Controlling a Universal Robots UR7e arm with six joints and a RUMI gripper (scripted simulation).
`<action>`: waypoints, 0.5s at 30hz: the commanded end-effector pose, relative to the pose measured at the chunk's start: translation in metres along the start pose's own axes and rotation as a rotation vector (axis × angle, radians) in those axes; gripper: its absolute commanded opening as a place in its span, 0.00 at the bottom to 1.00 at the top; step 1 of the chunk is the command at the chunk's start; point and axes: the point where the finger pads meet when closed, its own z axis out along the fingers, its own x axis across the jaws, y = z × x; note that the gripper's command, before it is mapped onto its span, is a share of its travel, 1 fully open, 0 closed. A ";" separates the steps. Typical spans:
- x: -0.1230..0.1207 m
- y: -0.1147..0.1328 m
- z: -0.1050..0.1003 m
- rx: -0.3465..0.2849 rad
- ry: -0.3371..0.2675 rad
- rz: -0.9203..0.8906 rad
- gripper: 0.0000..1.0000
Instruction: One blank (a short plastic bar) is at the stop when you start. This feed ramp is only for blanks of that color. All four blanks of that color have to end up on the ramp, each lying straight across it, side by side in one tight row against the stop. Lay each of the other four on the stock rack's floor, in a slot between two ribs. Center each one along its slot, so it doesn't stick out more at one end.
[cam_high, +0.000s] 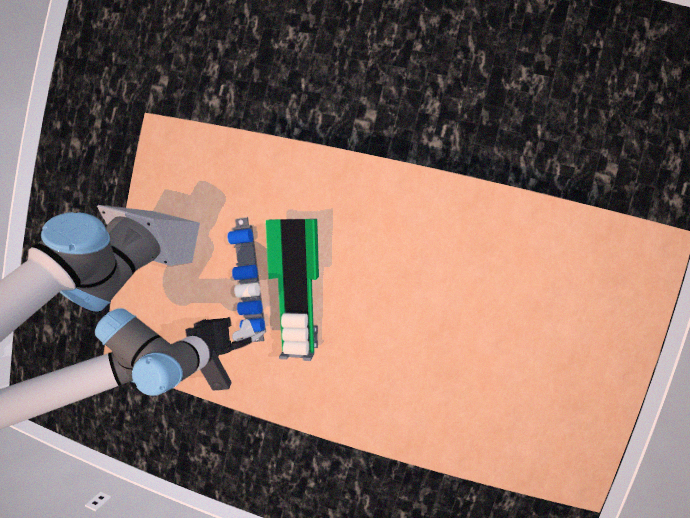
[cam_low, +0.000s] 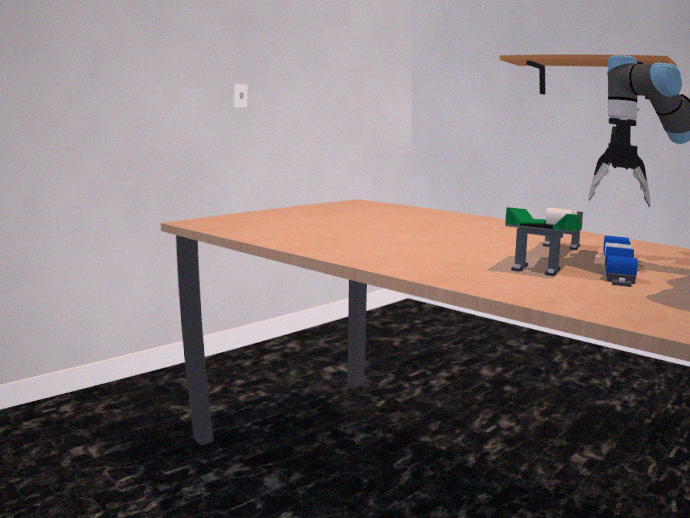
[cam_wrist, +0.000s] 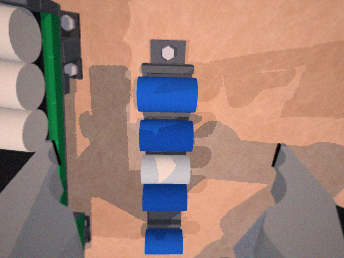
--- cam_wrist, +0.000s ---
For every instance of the white cylinder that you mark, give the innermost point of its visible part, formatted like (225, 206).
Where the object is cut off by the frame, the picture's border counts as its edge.
(22, 130)
(20, 35)
(22, 85)
(165, 169)

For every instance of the blue cylinder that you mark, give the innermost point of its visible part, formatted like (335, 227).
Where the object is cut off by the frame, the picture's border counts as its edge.
(163, 242)
(164, 197)
(166, 135)
(167, 94)

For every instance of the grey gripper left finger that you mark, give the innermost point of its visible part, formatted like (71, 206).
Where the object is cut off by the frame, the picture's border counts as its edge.
(32, 223)

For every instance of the grey flat bar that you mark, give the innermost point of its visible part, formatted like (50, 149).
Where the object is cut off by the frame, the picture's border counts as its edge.
(46, 6)

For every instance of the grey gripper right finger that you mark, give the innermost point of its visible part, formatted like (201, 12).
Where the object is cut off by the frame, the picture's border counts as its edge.
(307, 222)

